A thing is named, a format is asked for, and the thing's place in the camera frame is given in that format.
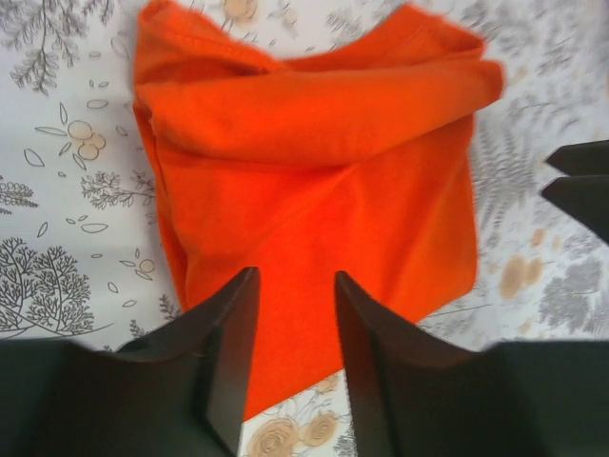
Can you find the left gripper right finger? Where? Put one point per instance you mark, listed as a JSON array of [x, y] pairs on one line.
[[413, 394]]

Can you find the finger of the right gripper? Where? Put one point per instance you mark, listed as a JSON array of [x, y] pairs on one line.
[[584, 198], [584, 159]]

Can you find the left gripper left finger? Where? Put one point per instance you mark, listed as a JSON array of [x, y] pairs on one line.
[[180, 390]]

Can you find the orange t shirt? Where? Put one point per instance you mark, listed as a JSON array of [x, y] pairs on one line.
[[354, 160]]

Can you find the floral table mat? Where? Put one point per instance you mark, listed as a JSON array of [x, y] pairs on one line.
[[81, 251]]

